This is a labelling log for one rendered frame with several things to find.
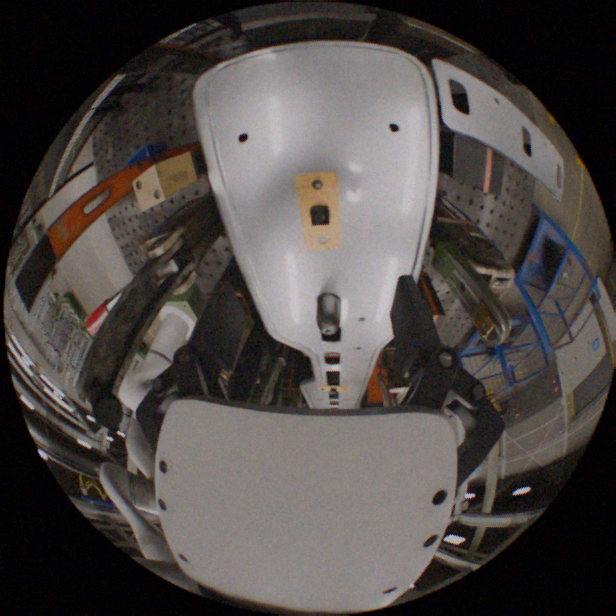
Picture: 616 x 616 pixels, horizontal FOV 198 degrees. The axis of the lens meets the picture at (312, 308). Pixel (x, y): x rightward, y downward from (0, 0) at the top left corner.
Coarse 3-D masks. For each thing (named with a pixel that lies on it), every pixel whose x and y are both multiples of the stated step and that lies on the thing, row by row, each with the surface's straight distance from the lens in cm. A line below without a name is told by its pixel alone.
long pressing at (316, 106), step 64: (256, 64) 22; (320, 64) 21; (384, 64) 22; (256, 128) 20; (320, 128) 19; (384, 128) 19; (256, 192) 20; (384, 192) 20; (256, 256) 24; (320, 256) 23; (384, 256) 23; (384, 320) 31; (320, 384) 55
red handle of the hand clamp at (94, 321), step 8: (168, 264) 20; (176, 264) 20; (160, 272) 21; (168, 272) 21; (176, 272) 21; (160, 280) 21; (112, 296) 25; (104, 304) 25; (112, 304) 24; (96, 312) 26; (104, 312) 25; (88, 320) 28; (96, 320) 26; (88, 328) 28; (96, 328) 27
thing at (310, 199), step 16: (304, 176) 19; (320, 176) 19; (336, 176) 19; (304, 192) 19; (320, 192) 19; (336, 192) 19; (304, 208) 20; (320, 208) 19; (336, 208) 20; (304, 224) 21; (320, 224) 19; (336, 224) 20; (304, 240) 21; (336, 240) 21
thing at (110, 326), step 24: (192, 264) 22; (144, 288) 19; (168, 288) 20; (120, 312) 17; (144, 312) 19; (96, 336) 18; (120, 336) 18; (144, 336) 19; (96, 360) 17; (120, 360) 19; (96, 384) 19; (120, 384) 18; (96, 408) 16; (120, 408) 16
